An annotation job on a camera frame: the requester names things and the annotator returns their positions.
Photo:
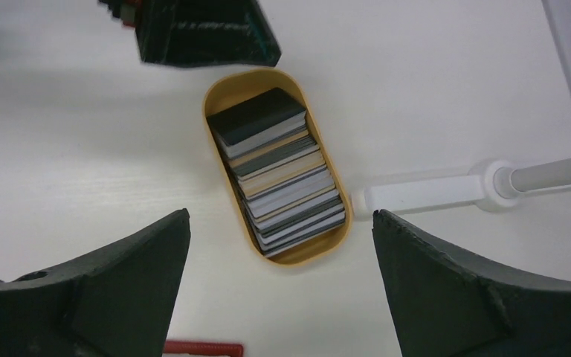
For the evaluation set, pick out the white clothes rack frame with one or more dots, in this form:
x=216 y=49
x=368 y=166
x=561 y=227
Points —
x=493 y=185

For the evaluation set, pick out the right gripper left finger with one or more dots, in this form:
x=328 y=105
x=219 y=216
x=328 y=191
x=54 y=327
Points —
x=116 y=300

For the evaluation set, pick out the yellow oval card tray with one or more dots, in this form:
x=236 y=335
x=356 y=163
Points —
x=242 y=86

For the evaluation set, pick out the red card holder wallet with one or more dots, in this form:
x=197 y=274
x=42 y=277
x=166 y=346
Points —
x=202 y=348

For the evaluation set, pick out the stack of credit cards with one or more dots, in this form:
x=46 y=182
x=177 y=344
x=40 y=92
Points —
x=288 y=195

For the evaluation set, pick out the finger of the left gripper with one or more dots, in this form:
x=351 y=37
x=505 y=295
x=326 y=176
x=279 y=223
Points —
x=177 y=33

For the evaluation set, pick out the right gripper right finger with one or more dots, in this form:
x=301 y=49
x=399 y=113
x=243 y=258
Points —
x=448 y=301

